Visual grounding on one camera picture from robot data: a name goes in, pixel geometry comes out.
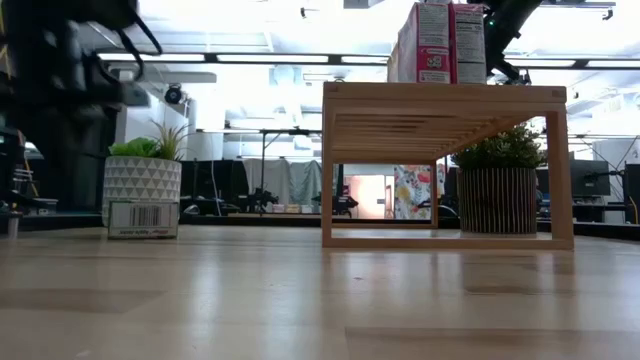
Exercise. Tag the red Froot Loops cereal box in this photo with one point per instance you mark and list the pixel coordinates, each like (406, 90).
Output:
(470, 40)
(430, 40)

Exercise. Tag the green Apple Jacks cereal box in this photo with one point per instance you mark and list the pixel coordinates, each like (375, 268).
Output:
(142, 220)

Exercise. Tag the black background robot arm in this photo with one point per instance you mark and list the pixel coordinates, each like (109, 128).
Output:
(259, 200)
(342, 204)

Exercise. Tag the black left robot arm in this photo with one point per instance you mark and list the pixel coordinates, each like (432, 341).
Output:
(60, 100)

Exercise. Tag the wooden slatted shelf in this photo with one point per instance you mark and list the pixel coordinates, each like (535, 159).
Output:
(440, 95)

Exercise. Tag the black computer monitor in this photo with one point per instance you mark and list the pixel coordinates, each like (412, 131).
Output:
(590, 177)

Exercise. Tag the green plant in striped pot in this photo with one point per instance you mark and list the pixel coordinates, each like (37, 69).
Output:
(497, 200)

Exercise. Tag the floral hanging cloth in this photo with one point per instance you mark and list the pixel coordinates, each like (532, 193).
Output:
(412, 192)

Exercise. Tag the ceiling light strip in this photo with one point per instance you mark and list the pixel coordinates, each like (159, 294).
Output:
(270, 58)

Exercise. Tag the black clothes rack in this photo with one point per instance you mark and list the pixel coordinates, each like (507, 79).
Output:
(280, 132)

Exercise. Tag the grey hanging cloth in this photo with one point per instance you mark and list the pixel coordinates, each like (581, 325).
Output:
(306, 180)

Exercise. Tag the beige hanging cloth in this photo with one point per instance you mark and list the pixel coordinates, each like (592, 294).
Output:
(267, 180)

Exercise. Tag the green plant in white pot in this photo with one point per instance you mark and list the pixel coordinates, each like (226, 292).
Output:
(142, 180)

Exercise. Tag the black table edge rail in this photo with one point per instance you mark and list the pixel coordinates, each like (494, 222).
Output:
(280, 220)

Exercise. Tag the black ceiling camera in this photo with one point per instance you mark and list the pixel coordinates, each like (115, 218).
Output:
(173, 95)

